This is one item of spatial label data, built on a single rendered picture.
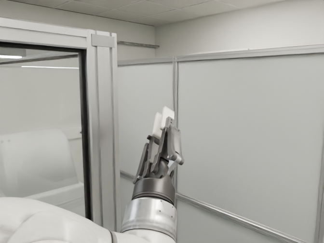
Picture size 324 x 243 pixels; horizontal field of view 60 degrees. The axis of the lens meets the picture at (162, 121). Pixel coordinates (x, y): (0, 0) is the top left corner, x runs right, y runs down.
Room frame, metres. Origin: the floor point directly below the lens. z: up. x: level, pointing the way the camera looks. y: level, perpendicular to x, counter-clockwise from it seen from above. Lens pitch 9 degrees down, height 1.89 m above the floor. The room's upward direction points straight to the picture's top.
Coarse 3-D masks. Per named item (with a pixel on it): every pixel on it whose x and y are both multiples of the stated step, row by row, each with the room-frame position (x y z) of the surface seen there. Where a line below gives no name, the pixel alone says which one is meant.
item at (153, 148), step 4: (148, 136) 0.59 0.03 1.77; (152, 136) 0.59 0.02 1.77; (152, 140) 0.58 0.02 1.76; (152, 144) 0.58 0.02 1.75; (156, 144) 0.58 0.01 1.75; (148, 148) 0.58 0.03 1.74; (152, 148) 0.57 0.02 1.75; (156, 148) 0.57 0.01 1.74; (148, 152) 0.56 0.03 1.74; (152, 152) 0.56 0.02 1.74; (156, 152) 0.57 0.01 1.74; (148, 156) 0.55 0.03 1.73; (152, 156) 0.55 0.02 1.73; (148, 160) 0.53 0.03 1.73; (152, 160) 0.54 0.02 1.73; (148, 164) 0.53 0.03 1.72; (144, 168) 0.53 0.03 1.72; (148, 168) 0.52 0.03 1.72; (144, 172) 0.51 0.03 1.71; (148, 172) 0.51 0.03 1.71; (144, 176) 0.50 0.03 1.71
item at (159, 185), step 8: (160, 160) 0.51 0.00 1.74; (160, 168) 0.49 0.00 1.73; (168, 168) 0.48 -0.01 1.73; (152, 176) 0.50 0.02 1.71; (160, 176) 0.47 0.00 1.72; (168, 176) 0.47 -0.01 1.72; (136, 184) 0.47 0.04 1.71; (144, 184) 0.46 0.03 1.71; (152, 184) 0.45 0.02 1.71; (160, 184) 0.45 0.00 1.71; (168, 184) 0.46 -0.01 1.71; (136, 192) 0.45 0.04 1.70; (144, 192) 0.44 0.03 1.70; (152, 192) 0.44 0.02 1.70; (160, 192) 0.44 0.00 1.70; (168, 192) 0.45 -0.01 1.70; (168, 200) 0.44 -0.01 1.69
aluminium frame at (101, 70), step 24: (0, 24) 0.47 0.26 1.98; (24, 24) 0.50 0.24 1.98; (48, 24) 0.54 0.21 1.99; (48, 48) 0.55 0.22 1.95; (72, 48) 0.58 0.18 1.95; (96, 48) 0.62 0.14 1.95; (96, 72) 0.62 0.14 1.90; (96, 96) 0.62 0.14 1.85; (96, 120) 0.61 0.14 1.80; (96, 144) 0.61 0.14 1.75; (96, 168) 0.61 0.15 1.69; (96, 192) 0.60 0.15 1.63; (120, 192) 0.66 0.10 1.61; (96, 216) 0.60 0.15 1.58; (120, 216) 0.65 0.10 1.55
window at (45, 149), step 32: (0, 64) 0.49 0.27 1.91; (32, 64) 0.53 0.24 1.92; (64, 64) 0.57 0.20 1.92; (0, 96) 0.48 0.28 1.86; (32, 96) 0.52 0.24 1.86; (64, 96) 0.57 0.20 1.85; (0, 128) 0.48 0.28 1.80; (32, 128) 0.52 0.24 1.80; (64, 128) 0.57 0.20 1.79; (0, 160) 0.48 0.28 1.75; (32, 160) 0.52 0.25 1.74; (64, 160) 0.57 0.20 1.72; (0, 192) 0.47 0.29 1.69; (32, 192) 0.51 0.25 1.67; (64, 192) 0.56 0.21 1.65
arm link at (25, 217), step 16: (0, 208) 0.29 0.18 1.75; (16, 208) 0.29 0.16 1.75; (32, 208) 0.30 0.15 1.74; (48, 208) 0.32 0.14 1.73; (0, 224) 0.27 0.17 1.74; (16, 224) 0.28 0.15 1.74; (32, 224) 0.28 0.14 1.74; (48, 224) 0.29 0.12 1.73; (64, 224) 0.30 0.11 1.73; (80, 224) 0.32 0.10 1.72; (96, 224) 0.36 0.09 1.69; (0, 240) 0.26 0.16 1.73; (16, 240) 0.26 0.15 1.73; (32, 240) 0.26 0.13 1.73; (48, 240) 0.26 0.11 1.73; (64, 240) 0.27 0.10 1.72; (80, 240) 0.29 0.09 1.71; (96, 240) 0.31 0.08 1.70
